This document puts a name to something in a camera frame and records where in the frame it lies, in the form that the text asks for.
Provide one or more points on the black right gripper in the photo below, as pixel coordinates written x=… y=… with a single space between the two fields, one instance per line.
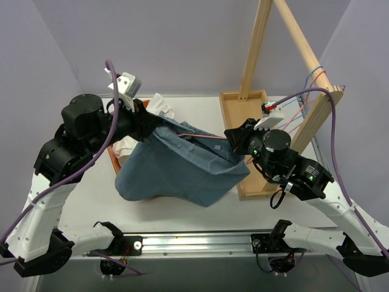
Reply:
x=242 y=139

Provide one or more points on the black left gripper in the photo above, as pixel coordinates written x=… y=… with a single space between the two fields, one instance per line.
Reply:
x=143 y=120

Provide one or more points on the white ruffled skirt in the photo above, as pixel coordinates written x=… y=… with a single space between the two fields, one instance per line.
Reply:
x=157 y=105

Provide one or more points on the pink wire hanger front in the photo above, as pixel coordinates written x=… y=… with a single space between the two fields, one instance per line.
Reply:
x=296 y=116

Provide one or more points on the pink wire hanger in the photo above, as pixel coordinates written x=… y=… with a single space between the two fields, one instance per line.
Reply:
x=201 y=136
x=296 y=116

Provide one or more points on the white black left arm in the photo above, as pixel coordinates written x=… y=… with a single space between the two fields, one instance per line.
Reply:
x=34 y=243

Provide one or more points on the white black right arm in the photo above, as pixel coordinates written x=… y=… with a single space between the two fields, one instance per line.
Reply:
x=359 y=238

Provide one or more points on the wooden clothes rack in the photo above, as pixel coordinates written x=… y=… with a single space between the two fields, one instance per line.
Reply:
x=238 y=106

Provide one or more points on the orange plastic basket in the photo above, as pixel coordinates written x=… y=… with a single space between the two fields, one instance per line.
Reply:
x=118 y=164

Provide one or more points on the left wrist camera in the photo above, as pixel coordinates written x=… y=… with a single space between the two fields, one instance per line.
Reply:
x=128 y=86

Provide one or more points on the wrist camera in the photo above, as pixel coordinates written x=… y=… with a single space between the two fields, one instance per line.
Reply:
x=128 y=86
x=272 y=115

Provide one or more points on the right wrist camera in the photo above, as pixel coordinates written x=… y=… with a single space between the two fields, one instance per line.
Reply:
x=272 y=115

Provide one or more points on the aluminium mounting rail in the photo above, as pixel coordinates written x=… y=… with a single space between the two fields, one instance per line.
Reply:
x=196 y=244

